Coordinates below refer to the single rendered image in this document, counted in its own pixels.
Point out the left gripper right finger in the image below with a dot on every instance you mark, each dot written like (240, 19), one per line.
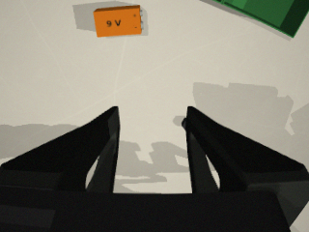
(242, 164)

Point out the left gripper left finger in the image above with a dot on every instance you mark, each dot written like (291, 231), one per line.
(64, 162)

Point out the orange nine-volt battery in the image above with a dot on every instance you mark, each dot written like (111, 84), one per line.
(118, 21)

